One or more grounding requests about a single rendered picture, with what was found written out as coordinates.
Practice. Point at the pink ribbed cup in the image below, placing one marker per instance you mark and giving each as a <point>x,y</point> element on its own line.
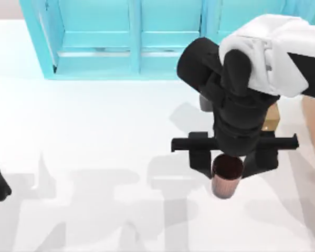
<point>224,181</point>

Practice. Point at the golden brown block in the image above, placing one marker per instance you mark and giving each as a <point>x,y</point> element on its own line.
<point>273,118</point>

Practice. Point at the light blue rack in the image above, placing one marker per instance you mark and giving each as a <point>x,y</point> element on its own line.
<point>102,39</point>

